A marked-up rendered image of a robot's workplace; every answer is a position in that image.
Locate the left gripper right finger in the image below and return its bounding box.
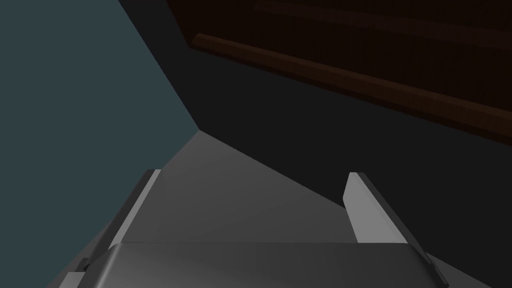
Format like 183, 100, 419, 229
342, 171, 435, 265

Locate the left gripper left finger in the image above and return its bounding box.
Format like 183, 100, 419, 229
88, 168, 163, 267

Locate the dark brown wooden cabinet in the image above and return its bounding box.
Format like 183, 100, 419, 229
165, 0, 512, 147

